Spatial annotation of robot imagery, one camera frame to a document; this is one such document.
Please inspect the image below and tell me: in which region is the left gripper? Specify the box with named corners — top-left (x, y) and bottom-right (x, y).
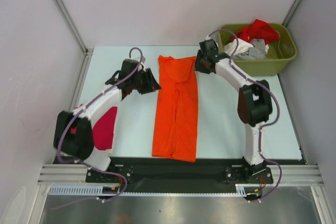
top-left (130, 68), bottom-right (161, 95)

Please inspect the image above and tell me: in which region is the orange t-shirt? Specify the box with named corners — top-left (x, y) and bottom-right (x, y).
top-left (152, 55), bottom-right (198, 163)

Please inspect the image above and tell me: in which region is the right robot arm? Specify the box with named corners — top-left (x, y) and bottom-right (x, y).
top-left (194, 39), bottom-right (272, 183)

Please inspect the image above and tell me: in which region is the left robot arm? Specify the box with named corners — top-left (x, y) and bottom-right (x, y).
top-left (54, 59), bottom-right (161, 182)

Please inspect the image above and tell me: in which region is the white t-shirt in bin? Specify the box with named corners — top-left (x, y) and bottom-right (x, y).
top-left (223, 38), bottom-right (253, 56)

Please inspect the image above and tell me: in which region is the grey t-shirt in bin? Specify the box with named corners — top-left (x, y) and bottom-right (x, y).
top-left (233, 39), bottom-right (269, 60)

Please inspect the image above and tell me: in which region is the red t-shirt in bin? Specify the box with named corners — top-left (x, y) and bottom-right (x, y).
top-left (235, 19), bottom-right (280, 45)

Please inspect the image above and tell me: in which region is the folded magenta t-shirt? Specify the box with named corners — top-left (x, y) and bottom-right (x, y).
top-left (70, 105), bottom-right (118, 153)

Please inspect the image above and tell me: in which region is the olive green plastic bin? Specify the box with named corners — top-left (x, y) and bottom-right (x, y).
top-left (218, 19), bottom-right (297, 76)

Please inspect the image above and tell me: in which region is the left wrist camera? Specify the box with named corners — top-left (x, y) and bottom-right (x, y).
top-left (130, 56), bottom-right (146, 68)

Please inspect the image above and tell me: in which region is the left aluminium corner post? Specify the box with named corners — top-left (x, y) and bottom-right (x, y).
top-left (39, 0), bottom-right (91, 54)

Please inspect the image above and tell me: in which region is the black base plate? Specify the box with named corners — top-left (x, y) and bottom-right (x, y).
top-left (54, 155), bottom-right (274, 193)

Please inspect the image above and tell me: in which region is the white slotted cable duct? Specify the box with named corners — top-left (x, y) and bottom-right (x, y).
top-left (48, 184), bottom-right (263, 197)

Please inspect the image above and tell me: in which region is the aluminium frame rail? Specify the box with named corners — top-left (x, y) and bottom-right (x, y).
top-left (37, 164), bottom-right (324, 187)

